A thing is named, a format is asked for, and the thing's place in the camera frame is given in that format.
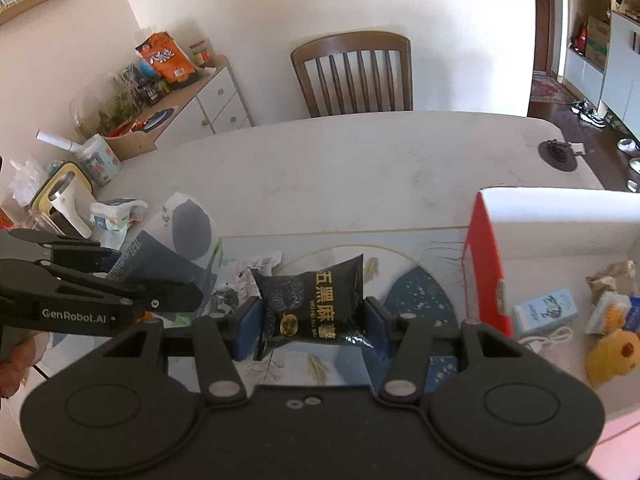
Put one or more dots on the yellow plush toy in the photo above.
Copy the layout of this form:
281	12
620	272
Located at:
611	355

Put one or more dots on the clear bag black tea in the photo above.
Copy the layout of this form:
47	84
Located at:
236	283

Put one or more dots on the white drawer sideboard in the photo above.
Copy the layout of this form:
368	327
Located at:
212	105

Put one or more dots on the pair of sneakers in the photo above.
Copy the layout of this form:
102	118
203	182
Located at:
587	113

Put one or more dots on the orange snack bag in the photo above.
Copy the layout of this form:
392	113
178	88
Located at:
167	60

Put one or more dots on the red patterned rug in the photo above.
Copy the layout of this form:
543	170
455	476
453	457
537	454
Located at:
546	89

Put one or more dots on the black snack packet gold text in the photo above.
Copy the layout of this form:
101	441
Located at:
320	307

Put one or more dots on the patterned white cup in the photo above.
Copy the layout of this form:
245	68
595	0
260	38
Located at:
99	159

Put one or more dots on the red white cardboard box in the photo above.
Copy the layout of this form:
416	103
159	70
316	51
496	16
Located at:
524	243

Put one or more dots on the blue orange snack packet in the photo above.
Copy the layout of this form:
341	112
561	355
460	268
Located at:
614	312

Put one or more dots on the light blue milk carton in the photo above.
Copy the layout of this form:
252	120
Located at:
543	314

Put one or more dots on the white tall cabinet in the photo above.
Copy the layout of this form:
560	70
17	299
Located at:
616	85

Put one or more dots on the white tissue pack dark label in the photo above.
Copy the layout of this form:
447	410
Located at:
179	244

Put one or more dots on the silver foil snack packet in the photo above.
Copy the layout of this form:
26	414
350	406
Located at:
620	278

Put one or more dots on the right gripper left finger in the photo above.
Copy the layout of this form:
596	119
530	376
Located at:
218	343

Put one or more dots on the person's left hand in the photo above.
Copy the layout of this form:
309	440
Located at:
24	355

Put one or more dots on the white handheld appliance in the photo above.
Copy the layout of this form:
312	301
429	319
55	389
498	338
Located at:
70	197

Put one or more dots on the white paper towel pack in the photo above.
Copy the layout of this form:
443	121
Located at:
118	214

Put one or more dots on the black phone stand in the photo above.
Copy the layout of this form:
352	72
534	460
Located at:
561	155

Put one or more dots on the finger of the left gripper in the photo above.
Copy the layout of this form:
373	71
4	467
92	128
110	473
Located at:
48	286
77	253

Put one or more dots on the wooden chair far side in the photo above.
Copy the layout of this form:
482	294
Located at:
355	72

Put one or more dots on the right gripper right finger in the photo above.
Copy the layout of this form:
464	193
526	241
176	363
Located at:
403	346

